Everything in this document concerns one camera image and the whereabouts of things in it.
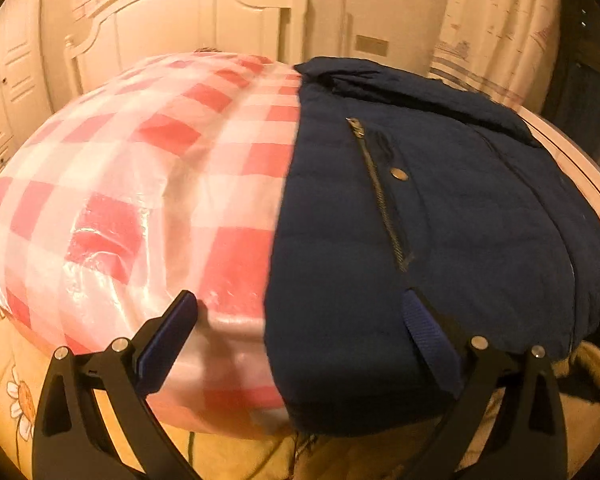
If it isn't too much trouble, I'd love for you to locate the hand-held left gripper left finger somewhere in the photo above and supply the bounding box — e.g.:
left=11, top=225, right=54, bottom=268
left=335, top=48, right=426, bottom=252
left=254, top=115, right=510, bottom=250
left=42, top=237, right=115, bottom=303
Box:
left=31, top=290, right=201, bottom=480

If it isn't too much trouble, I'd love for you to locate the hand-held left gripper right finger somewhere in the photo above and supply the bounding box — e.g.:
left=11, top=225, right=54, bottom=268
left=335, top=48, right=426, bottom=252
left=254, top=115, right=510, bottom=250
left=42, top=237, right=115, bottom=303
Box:
left=401, top=292, right=569, bottom=480

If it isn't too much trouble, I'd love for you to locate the navy blue puffer jacket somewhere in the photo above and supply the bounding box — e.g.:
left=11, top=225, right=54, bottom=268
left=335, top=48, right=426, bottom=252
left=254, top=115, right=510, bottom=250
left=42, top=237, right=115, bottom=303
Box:
left=264, top=56, right=600, bottom=435

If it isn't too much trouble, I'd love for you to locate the yellow floral bedsheet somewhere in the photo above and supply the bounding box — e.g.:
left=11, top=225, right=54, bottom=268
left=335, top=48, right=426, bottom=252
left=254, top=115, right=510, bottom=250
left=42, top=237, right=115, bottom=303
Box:
left=0, top=287, right=600, bottom=480

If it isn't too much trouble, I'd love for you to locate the red white checked plastic sheet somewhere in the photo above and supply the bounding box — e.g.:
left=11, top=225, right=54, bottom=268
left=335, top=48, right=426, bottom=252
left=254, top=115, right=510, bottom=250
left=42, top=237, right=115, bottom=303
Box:
left=0, top=51, right=305, bottom=438

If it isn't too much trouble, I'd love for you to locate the white window ledge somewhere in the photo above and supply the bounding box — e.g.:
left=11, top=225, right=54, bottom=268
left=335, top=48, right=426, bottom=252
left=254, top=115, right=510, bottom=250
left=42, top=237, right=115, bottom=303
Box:
left=517, top=106, right=600, bottom=266

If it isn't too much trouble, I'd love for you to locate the white wardrobe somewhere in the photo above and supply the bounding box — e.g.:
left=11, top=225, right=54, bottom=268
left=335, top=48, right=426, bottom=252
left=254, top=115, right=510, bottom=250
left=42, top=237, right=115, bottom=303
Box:
left=0, top=0, right=57, bottom=192

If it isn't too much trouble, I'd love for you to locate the dark window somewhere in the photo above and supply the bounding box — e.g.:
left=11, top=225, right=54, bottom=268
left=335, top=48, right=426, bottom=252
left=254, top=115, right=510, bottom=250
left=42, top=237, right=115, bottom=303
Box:
left=545, top=0, right=600, bottom=133

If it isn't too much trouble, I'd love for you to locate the white wooden bed headboard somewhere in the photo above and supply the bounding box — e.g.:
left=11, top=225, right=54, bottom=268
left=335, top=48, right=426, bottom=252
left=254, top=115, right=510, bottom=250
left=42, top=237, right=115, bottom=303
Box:
left=64, top=0, right=311, bottom=97

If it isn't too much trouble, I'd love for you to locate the cream sailboat print curtain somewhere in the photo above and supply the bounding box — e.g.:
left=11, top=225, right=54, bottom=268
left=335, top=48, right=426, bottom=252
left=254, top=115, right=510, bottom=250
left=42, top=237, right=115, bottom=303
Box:
left=426, top=0, right=564, bottom=110

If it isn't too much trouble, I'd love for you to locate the gold wall socket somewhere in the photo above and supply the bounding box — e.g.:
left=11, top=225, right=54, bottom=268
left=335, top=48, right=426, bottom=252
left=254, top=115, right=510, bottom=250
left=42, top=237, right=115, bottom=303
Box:
left=355, top=35, right=389, bottom=57

